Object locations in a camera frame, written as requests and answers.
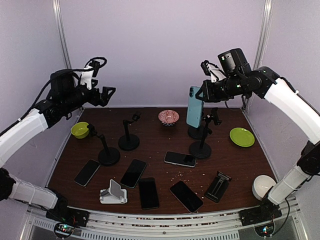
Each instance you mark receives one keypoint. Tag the front aluminium rail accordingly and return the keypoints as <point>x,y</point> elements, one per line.
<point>219,225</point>

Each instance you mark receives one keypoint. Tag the black gooseneck stand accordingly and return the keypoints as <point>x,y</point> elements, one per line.
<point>200,149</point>
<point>108,156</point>

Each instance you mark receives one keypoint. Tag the white folding phone stand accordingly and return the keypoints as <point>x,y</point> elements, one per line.
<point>113,195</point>

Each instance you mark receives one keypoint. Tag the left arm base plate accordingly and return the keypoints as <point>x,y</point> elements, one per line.
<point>73,217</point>

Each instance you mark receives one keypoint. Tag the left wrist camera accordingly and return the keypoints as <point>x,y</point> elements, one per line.
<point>91,70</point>

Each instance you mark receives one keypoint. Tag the red patterned bowl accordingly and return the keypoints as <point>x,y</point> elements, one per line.
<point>168,117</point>

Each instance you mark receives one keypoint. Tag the right aluminium frame post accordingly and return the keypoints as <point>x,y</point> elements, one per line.
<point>264,33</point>

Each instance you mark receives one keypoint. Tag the black stand with teal phone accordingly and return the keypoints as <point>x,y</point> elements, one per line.
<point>129,142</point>

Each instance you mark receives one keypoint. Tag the teal smartphone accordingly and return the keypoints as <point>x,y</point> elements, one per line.
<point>194,108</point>

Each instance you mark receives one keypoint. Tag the blue smartphone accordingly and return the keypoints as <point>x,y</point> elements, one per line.
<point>148,193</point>

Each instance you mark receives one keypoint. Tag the aluminium frame post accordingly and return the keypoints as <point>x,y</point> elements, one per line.
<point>61,32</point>
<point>264,33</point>

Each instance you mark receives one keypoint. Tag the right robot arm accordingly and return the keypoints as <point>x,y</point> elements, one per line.
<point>235,77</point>

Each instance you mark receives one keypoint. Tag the dark smartphone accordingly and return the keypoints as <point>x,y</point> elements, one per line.
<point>180,159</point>

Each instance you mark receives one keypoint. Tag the silver smartphone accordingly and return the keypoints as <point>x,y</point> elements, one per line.
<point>87,172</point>

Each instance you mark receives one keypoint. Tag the grey smartphone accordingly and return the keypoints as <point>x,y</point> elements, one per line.
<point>133,173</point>

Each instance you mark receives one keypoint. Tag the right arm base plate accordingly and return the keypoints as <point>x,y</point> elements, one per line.
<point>256,215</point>

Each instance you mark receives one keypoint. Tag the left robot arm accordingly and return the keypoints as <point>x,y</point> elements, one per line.
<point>69,90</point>

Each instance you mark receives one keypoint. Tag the green bowl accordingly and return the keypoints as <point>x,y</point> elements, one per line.
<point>80,130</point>

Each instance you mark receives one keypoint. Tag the black stand with pink phone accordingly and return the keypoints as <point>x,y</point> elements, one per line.
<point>195,133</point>

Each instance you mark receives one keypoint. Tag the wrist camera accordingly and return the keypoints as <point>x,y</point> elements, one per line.
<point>91,70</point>
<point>213,71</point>

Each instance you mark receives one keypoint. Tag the white bowl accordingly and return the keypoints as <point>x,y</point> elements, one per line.
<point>261,185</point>

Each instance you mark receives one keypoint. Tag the black folding phone stand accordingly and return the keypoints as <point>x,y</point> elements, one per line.
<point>218,187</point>

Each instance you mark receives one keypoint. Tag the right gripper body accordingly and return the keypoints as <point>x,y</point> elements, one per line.
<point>220,93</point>

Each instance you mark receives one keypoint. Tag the green plate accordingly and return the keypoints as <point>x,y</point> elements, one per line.
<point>242,137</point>

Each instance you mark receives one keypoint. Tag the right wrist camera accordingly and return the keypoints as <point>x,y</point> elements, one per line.
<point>213,71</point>

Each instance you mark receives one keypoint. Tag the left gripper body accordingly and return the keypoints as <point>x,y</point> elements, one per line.
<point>93,100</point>

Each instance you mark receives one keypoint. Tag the left aluminium frame post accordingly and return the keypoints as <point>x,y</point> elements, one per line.
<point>61,32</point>

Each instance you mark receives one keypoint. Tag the pink smartphone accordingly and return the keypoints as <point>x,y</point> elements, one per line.
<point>186,196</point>

